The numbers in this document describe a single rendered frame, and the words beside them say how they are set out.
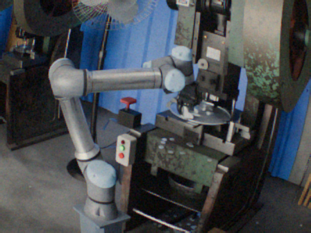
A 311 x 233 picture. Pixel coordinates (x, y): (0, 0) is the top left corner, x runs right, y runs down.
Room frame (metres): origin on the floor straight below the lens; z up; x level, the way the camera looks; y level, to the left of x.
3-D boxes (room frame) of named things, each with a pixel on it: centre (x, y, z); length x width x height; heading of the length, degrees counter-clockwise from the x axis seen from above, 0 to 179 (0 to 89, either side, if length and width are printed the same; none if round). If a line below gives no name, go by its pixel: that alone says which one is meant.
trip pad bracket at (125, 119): (2.04, 0.12, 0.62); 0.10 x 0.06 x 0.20; 56
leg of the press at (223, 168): (2.03, -0.57, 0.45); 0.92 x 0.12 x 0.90; 146
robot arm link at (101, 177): (1.47, 0.17, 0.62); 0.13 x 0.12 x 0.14; 23
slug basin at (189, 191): (2.06, -0.27, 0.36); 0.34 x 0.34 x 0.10
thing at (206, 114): (1.96, -0.20, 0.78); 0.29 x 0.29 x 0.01
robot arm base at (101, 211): (1.47, 0.17, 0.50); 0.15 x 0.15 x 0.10
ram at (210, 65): (2.03, -0.25, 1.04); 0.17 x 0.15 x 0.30; 146
